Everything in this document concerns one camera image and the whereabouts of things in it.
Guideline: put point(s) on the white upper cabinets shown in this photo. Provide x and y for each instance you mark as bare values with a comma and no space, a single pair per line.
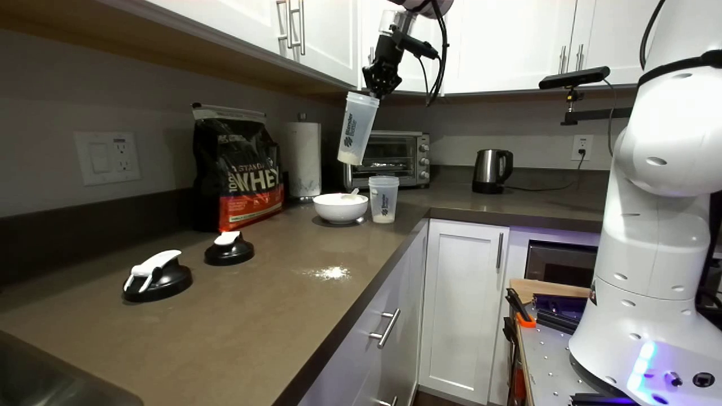
488,43

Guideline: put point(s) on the white drawer front with handle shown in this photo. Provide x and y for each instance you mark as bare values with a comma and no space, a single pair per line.
377,360

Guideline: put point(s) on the small black white lid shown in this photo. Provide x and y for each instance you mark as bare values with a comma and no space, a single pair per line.
229,249

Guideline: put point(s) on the steel electric kettle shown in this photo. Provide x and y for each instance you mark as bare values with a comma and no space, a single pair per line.
493,170

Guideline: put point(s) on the steel sink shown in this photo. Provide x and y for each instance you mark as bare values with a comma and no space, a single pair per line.
34,378

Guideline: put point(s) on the white paper towel roll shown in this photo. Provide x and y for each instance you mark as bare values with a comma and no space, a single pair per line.
303,140

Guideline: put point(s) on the black whey protein bag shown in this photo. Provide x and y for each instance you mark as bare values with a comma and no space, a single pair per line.
237,167

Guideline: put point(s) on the black shaker lid white flip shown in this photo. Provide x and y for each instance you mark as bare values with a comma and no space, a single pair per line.
156,277

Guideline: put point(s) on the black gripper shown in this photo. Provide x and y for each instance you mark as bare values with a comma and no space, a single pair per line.
390,46

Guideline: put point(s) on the small clear plastic cup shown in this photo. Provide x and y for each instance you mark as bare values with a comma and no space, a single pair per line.
385,196

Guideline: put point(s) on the wooden board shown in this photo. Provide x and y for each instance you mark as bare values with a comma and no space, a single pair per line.
530,286

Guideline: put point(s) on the white bowl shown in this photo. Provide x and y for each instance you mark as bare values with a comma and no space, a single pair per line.
341,208

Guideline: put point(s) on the white powder spill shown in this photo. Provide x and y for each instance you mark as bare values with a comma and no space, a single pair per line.
333,273

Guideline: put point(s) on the wall power outlet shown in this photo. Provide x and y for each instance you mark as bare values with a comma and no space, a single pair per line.
580,147

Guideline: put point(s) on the white lower cabinet door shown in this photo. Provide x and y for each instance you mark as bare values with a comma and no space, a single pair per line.
466,270

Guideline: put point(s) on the black orange tool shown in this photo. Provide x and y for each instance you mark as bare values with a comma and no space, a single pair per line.
525,318

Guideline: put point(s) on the tall clear shaker cup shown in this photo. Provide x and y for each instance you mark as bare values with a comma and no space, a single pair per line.
358,127

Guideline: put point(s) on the silver toaster oven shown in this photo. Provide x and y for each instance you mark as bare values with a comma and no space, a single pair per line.
402,155

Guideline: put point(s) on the black camera on stand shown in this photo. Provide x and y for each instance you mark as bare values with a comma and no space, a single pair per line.
569,81

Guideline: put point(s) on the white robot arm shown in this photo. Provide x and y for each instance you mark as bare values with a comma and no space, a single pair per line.
638,330

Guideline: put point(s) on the white wall outlet plate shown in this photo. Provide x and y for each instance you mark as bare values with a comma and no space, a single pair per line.
107,156

